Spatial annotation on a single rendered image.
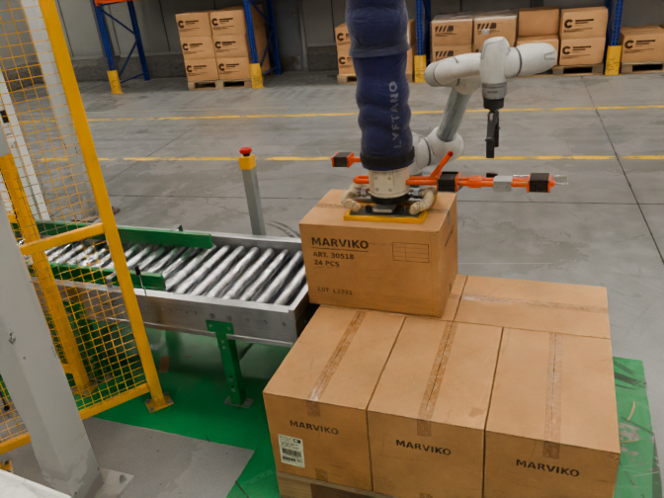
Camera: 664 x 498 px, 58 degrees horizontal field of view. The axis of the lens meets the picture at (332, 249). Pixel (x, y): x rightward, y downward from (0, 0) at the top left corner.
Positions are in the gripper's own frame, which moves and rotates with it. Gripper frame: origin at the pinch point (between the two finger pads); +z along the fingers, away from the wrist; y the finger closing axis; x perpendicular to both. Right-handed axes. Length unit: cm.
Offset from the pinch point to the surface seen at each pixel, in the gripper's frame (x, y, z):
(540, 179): 18.7, 4.2, 10.0
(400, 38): -33, 6, -44
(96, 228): -157, 52, 21
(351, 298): -56, 22, 62
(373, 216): -45, 15, 25
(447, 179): -16.6, 6.1, 10.6
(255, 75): -459, -666, 100
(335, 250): -61, 22, 38
